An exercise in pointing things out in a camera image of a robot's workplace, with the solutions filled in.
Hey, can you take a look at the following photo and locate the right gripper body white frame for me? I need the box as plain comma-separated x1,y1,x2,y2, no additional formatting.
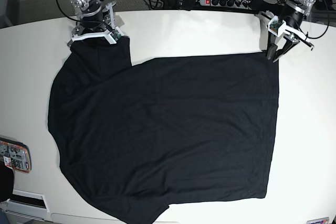
67,2,122,47

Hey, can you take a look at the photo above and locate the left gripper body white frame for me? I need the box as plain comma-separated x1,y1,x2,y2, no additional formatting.
258,11,314,50

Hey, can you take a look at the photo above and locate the black T-shirt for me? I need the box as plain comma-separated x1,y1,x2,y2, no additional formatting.
48,37,279,223

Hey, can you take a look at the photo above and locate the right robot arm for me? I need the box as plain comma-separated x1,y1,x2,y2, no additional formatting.
68,0,124,46

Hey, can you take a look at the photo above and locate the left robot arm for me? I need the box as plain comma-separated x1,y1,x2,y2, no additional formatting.
257,0,316,62

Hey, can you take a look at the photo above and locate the orange clear parts box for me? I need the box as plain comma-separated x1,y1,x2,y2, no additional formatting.
1,137,32,174

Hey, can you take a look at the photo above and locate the white device at table edge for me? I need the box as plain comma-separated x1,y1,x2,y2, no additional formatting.
1,189,49,221

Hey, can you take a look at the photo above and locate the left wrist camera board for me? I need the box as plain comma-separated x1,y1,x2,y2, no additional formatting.
267,16,286,37

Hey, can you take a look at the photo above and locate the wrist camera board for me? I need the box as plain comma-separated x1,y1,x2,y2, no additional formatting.
110,29,124,44
267,16,286,37

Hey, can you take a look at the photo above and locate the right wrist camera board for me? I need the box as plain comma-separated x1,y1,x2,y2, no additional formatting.
110,29,124,44

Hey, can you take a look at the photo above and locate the white power strip red switch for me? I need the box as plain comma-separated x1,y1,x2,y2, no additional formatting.
199,0,251,10

